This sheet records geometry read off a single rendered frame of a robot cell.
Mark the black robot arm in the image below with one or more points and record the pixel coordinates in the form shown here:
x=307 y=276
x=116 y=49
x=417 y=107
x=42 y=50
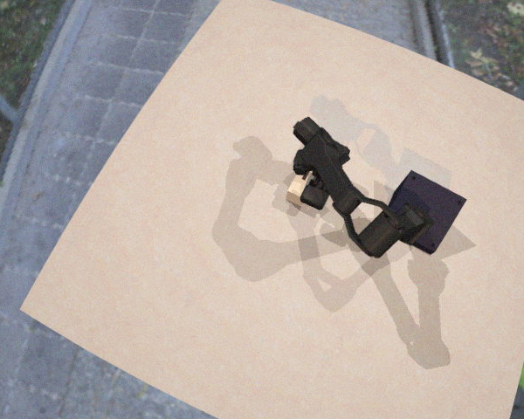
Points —
x=325 y=155

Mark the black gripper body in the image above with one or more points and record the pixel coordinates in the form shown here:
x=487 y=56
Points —
x=316 y=196

